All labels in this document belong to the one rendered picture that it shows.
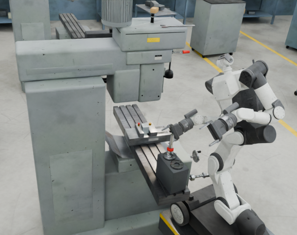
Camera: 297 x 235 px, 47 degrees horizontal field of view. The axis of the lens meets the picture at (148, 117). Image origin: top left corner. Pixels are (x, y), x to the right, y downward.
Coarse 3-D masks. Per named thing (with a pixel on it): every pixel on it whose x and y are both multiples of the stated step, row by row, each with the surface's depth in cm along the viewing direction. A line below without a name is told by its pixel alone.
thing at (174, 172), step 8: (160, 160) 237; (168, 160) 233; (176, 160) 232; (160, 168) 239; (168, 168) 228; (176, 168) 225; (184, 168) 227; (160, 176) 241; (168, 176) 230; (176, 176) 225; (184, 176) 229; (168, 184) 232; (176, 184) 229; (184, 184) 234; (176, 192) 234
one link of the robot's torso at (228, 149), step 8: (232, 136) 229; (240, 136) 223; (224, 144) 241; (232, 144) 232; (240, 144) 226; (216, 152) 253; (224, 152) 245; (232, 152) 242; (224, 160) 247; (232, 160) 252; (224, 168) 252
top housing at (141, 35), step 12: (132, 24) 229; (144, 24) 231; (156, 24) 233; (168, 24) 235; (180, 24) 237; (120, 36) 223; (132, 36) 224; (144, 36) 226; (156, 36) 229; (168, 36) 232; (180, 36) 235; (120, 48) 227; (132, 48) 228; (144, 48) 231; (156, 48) 234; (168, 48) 237; (180, 48) 241
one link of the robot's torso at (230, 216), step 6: (240, 198) 262; (216, 204) 259; (222, 204) 255; (246, 204) 256; (216, 210) 261; (222, 210) 255; (228, 210) 250; (234, 210) 250; (240, 210) 250; (222, 216) 256; (228, 216) 250; (234, 216) 248; (228, 222) 253
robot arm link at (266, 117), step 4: (272, 108) 206; (256, 112) 202; (260, 112) 203; (264, 112) 204; (268, 112) 207; (272, 112) 203; (256, 116) 200; (260, 116) 201; (264, 116) 202; (268, 116) 203; (272, 116) 203; (256, 120) 201; (260, 120) 201; (264, 120) 202; (268, 120) 203; (272, 120) 204; (276, 120) 205
